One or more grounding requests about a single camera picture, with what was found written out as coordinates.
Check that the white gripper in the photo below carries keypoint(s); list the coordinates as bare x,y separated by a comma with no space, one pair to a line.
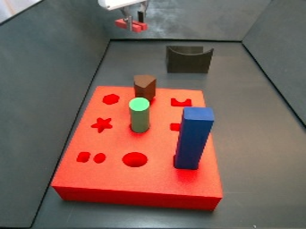
115,4

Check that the red double-square block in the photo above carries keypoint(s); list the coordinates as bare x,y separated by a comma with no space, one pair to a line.
136,26

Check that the blue square block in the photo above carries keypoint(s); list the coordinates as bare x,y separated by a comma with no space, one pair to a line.
195,126

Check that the red shape-sorter board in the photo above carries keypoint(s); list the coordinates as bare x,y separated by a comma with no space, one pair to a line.
114,165

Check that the black curved stand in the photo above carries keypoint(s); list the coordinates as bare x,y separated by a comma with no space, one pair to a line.
187,59

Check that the brown pentagon peg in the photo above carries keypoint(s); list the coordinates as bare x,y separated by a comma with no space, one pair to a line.
144,84

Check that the green cylinder peg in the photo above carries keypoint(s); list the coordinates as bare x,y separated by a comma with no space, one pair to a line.
139,109

